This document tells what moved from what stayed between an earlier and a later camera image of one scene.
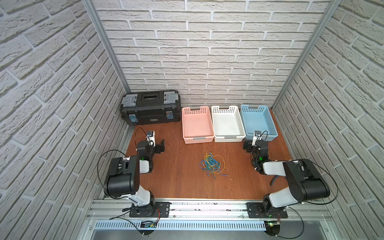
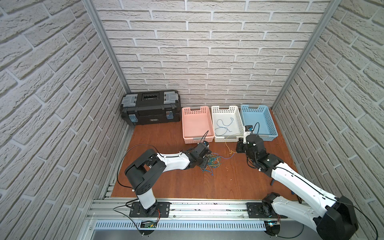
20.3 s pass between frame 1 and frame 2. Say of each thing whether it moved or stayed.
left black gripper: moved
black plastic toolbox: stayed
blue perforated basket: stayed
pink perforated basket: stayed
